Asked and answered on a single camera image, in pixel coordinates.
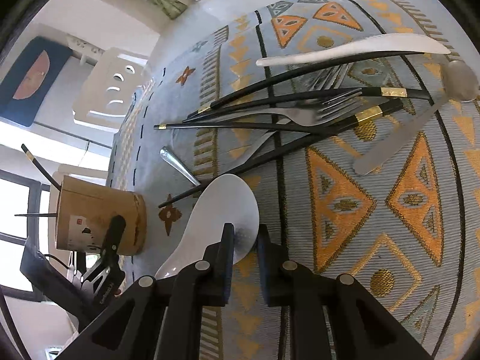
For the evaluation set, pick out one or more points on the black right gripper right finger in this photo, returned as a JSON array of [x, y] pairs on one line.
[[330, 318]]

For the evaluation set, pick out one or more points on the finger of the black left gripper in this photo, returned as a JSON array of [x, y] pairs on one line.
[[113, 235]]

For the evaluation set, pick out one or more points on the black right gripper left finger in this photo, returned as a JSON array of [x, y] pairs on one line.
[[160, 319]]

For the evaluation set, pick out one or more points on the brown wooden utensil holder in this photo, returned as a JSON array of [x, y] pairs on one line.
[[85, 210]]

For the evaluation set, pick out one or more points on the thin black chopstick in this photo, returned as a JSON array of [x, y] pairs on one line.
[[37, 215]]

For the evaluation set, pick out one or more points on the silver metal knife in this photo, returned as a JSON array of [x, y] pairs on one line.
[[175, 162]]

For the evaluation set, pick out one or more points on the white ceramic soup spoon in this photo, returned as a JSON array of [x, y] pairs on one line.
[[227, 200]]

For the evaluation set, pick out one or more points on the black chopstick long curved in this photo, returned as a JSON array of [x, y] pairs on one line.
[[300, 71]]

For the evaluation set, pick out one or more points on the silver metal fork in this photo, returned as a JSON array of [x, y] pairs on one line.
[[308, 116]]

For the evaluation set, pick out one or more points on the black chopstick gold band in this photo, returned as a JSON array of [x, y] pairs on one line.
[[345, 124], [326, 94]]

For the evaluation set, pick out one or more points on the silver metal spoon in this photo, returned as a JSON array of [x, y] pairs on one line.
[[460, 83]]

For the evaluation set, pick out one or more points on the white dotted rice paddle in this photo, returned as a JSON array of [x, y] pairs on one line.
[[397, 42]]

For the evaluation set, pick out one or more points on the white chair with cutouts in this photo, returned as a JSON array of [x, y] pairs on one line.
[[106, 95]]

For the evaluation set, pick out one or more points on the patterned blue orange table mat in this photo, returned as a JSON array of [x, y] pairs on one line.
[[408, 231]]

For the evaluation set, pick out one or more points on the blue orange wall hanging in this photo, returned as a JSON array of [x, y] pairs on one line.
[[29, 79]]

